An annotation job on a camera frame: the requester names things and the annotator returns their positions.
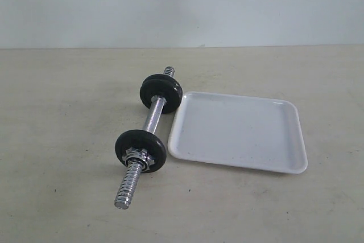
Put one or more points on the chrome star collar nut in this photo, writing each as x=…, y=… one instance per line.
x=141, y=156

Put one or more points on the white rectangular plastic tray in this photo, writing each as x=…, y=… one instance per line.
x=239, y=131

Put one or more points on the chrome threaded dumbbell bar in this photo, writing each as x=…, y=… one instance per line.
x=161, y=94

